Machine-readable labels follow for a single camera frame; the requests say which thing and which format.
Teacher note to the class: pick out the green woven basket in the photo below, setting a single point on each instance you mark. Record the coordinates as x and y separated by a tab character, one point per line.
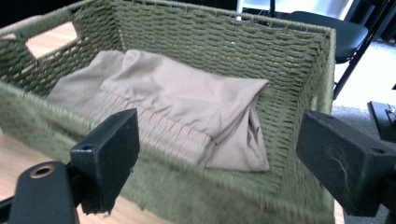
202	46

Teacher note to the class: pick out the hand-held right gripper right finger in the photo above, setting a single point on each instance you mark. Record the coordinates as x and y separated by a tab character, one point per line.
345	165

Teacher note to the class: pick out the beige garment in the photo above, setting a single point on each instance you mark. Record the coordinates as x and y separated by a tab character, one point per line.
186	93

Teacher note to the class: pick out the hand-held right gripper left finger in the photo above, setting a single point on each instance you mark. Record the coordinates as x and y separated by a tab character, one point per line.
106	161

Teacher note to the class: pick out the black folding chair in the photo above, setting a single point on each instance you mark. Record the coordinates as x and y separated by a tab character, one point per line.
348	34

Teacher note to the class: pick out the black metal stand base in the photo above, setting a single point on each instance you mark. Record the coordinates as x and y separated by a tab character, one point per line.
381	121

